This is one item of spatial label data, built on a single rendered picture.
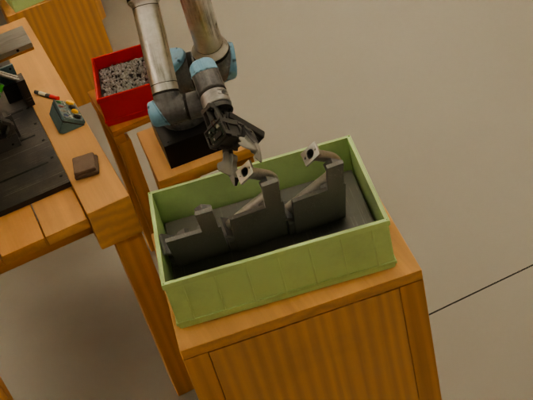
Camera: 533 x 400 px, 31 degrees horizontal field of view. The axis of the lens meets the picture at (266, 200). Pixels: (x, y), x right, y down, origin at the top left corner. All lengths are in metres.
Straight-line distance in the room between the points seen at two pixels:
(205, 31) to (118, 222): 0.64
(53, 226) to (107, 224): 0.16
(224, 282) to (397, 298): 0.48
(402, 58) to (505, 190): 1.19
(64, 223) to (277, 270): 0.76
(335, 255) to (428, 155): 1.81
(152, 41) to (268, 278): 0.72
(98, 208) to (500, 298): 1.51
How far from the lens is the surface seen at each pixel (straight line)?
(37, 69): 3.83
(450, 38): 5.11
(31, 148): 3.37
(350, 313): 2.65
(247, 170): 2.47
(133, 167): 3.59
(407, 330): 2.77
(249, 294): 2.60
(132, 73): 3.61
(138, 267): 3.14
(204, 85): 2.56
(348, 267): 2.61
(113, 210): 2.99
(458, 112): 4.56
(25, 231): 3.04
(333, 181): 2.53
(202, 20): 2.87
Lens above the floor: 2.61
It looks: 38 degrees down
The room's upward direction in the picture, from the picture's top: 15 degrees counter-clockwise
